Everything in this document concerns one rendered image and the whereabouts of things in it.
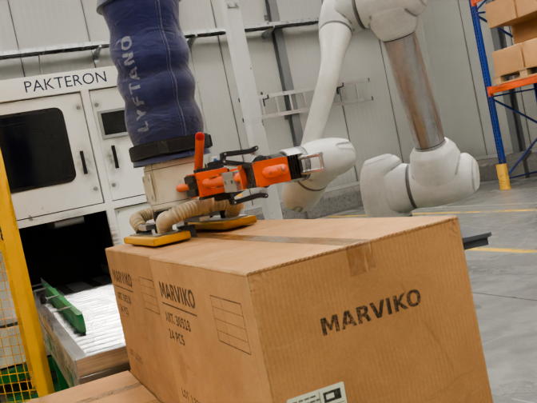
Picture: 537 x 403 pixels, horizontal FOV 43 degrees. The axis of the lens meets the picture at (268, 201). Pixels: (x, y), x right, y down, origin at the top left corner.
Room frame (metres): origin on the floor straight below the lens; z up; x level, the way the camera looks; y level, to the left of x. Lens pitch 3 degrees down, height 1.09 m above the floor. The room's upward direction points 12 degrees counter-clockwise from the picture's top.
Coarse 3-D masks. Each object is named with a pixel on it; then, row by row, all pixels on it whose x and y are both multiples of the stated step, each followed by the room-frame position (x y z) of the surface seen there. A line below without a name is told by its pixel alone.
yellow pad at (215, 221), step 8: (216, 216) 2.04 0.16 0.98; (224, 216) 1.88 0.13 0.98; (240, 216) 1.83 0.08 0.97; (248, 216) 1.83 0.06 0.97; (200, 224) 1.95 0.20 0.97; (208, 224) 1.89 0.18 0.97; (216, 224) 1.83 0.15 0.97; (224, 224) 1.79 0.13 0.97; (232, 224) 1.80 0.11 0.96; (240, 224) 1.81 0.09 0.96
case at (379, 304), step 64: (192, 256) 1.38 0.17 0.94; (256, 256) 1.17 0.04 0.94; (320, 256) 1.05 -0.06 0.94; (384, 256) 1.10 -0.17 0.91; (448, 256) 1.15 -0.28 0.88; (192, 320) 1.32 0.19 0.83; (256, 320) 1.00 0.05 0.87; (320, 320) 1.04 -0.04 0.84; (384, 320) 1.09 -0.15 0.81; (448, 320) 1.14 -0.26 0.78; (192, 384) 1.42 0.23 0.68; (256, 384) 1.05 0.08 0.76; (320, 384) 1.03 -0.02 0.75; (384, 384) 1.08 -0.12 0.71; (448, 384) 1.13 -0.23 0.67
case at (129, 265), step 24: (192, 240) 1.75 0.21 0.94; (216, 240) 1.62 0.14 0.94; (120, 264) 1.92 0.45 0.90; (144, 264) 1.65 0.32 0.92; (120, 288) 2.00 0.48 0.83; (144, 288) 1.70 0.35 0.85; (120, 312) 2.08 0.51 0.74; (144, 312) 1.76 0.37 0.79; (144, 336) 1.82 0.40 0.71; (144, 360) 1.88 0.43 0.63; (168, 360) 1.61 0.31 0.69; (168, 384) 1.66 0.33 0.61
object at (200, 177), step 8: (224, 168) 1.67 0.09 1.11; (192, 176) 1.64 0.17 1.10; (200, 176) 1.64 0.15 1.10; (208, 176) 1.65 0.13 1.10; (192, 184) 1.68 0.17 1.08; (200, 184) 1.64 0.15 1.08; (192, 192) 1.66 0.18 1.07; (200, 192) 1.64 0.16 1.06; (208, 192) 1.65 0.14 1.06; (216, 192) 1.66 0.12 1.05
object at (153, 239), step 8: (144, 224) 1.93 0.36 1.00; (144, 232) 1.93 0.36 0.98; (152, 232) 1.90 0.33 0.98; (176, 232) 1.76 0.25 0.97; (184, 232) 1.74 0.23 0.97; (128, 240) 1.96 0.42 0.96; (136, 240) 1.87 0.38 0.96; (144, 240) 1.79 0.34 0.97; (152, 240) 1.72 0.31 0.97; (160, 240) 1.72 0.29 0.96; (168, 240) 1.72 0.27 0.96; (176, 240) 1.73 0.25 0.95
